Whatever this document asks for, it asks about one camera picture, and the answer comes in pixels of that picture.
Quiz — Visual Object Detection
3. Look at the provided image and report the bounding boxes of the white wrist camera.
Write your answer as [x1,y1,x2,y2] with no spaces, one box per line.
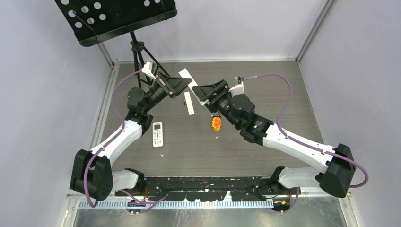
[229,77,244,96]
[141,61,157,80]

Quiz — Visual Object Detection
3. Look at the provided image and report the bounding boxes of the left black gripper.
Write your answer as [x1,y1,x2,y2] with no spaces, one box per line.
[143,72,192,114]

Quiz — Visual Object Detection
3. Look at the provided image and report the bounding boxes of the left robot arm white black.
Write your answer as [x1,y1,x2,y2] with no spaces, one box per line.
[70,73,193,208]

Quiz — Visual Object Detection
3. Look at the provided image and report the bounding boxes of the white remote battery cover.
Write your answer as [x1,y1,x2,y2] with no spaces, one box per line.
[184,92,195,115]

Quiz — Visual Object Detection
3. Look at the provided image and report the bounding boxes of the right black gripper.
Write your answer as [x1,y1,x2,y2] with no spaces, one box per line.
[192,79,241,129]

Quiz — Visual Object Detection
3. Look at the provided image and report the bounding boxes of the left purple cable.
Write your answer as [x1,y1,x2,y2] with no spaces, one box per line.
[83,69,168,215]

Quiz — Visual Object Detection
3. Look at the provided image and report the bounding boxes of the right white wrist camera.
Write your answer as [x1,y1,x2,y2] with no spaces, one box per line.
[229,77,244,96]

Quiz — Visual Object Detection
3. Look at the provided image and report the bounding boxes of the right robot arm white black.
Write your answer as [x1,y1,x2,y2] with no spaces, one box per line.
[191,80,357,198]

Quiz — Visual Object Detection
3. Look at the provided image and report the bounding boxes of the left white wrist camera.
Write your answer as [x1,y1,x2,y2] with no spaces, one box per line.
[141,61,157,80]

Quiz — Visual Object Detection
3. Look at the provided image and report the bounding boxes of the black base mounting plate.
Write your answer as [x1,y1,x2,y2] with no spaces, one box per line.
[126,176,296,202]

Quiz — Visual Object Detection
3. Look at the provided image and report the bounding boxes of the long white remote control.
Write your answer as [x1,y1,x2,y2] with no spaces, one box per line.
[179,68,208,106]

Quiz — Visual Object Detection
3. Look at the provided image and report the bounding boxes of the black music stand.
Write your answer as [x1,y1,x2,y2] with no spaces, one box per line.
[55,0,177,69]

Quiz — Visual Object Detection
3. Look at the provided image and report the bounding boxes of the orange yellow toy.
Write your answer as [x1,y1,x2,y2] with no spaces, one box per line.
[211,116,221,131]

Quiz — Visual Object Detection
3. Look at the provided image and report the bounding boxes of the white air conditioner remote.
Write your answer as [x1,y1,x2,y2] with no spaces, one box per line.
[152,122,164,148]

